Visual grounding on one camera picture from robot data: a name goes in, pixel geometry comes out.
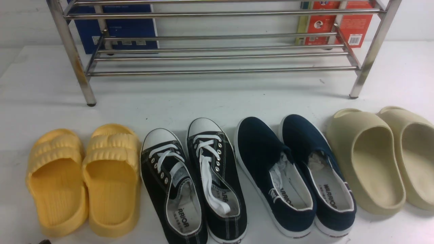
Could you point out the navy slip-on shoe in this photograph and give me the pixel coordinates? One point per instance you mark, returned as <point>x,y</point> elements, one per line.
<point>336,205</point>
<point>269,165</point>

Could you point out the right navy slip-on shoe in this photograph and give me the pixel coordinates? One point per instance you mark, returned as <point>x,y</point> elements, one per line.
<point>336,205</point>

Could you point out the red box behind rack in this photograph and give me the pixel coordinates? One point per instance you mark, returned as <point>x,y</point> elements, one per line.
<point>353,27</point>

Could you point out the left beige slide sandal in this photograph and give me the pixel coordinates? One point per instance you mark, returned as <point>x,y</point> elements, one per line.
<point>363,146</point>

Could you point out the yellow slipper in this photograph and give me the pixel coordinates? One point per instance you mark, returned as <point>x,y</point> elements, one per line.
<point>54,180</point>
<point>111,173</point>

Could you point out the left navy slip-on shoe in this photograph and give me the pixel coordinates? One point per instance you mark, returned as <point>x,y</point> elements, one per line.
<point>269,165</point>

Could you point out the stainless steel shoe rack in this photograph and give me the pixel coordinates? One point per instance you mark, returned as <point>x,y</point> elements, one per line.
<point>92,9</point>

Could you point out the right beige slide sandal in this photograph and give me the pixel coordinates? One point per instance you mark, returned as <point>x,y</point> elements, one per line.
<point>414,152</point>

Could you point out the black canvas sneaker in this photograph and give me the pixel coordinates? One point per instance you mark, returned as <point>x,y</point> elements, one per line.
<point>173,188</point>
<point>212,156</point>

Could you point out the beige slide sandal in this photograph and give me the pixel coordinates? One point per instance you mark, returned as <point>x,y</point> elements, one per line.
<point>363,146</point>
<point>414,152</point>

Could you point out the right yellow slipper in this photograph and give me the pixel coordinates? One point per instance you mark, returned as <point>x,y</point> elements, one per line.
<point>111,173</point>

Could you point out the blue box behind rack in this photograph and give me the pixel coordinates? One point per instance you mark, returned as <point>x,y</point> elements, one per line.
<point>89,30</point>

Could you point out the left yellow slipper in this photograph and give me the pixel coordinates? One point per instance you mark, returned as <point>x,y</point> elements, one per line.
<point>54,180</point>

